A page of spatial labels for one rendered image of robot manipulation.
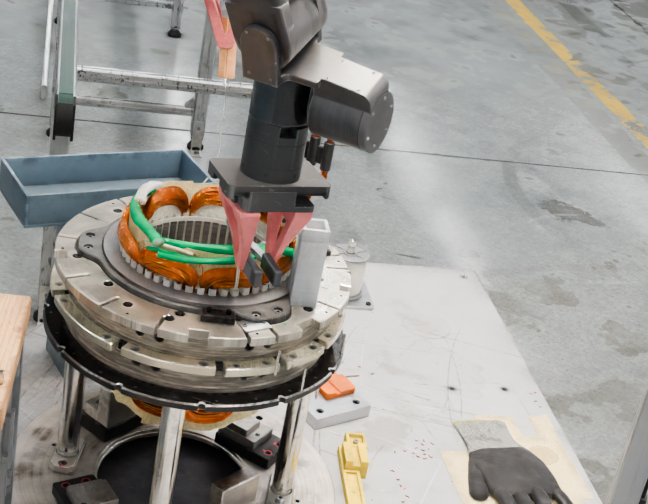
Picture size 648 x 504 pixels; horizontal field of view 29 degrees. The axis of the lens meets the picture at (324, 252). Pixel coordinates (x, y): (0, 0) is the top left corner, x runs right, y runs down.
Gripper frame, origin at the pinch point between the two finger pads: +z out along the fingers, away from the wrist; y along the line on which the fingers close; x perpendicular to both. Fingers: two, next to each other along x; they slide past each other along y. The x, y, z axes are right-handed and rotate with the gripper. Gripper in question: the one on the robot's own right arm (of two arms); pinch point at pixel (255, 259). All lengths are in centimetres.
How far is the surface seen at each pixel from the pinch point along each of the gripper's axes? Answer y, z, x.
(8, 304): -20.8, 10.5, 11.4
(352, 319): 40, 37, 50
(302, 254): 6.5, 1.2, 3.2
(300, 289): 7.0, 5.3, 3.3
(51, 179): -9.2, 12.3, 46.9
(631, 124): 303, 100, 315
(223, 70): -0.9, -14.3, 13.6
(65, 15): 25, 34, 195
